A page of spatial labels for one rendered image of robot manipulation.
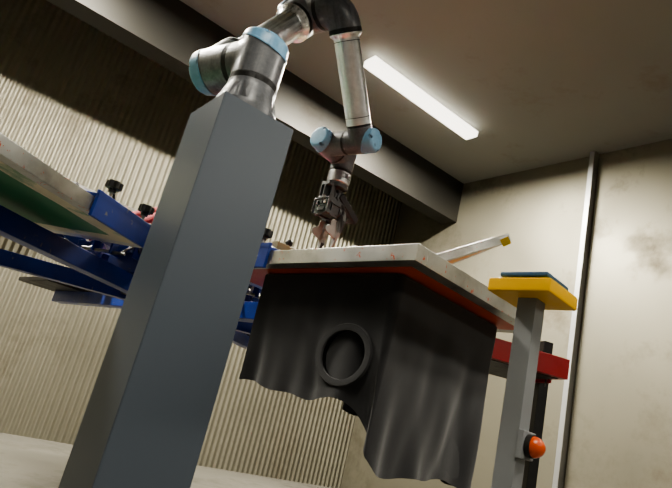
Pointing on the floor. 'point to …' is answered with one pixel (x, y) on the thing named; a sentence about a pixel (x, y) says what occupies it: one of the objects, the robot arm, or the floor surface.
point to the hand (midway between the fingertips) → (327, 245)
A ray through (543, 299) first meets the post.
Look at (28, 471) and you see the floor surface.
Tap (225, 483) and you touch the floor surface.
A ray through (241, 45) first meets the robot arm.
